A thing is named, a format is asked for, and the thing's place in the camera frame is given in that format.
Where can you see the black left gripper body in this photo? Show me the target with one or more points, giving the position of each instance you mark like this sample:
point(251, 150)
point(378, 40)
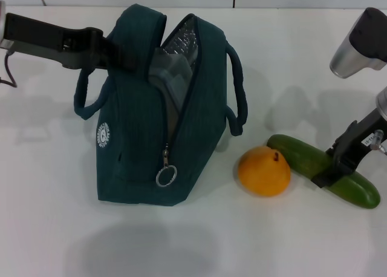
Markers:
point(45, 38)

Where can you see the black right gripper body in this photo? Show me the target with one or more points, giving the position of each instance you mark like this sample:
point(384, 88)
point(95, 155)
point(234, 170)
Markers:
point(359, 138)

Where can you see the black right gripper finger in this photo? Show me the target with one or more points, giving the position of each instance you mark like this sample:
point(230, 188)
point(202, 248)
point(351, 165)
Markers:
point(332, 175)

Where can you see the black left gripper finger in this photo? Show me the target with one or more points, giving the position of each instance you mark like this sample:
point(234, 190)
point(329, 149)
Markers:
point(124, 59)

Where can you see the green cucumber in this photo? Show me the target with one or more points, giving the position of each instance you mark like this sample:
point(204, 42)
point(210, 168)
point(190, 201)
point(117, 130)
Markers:
point(302, 157)

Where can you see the orange pear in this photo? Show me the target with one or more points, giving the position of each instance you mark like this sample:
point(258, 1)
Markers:
point(263, 174)

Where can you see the dark teal insulated lunch bag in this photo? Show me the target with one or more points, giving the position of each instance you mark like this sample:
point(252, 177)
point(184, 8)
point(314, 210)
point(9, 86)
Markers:
point(136, 132)

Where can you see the white and silver left arm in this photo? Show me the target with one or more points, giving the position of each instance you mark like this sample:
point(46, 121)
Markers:
point(1, 23)

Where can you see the white and silver right arm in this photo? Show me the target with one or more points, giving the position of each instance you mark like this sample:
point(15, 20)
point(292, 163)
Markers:
point(382, 103)

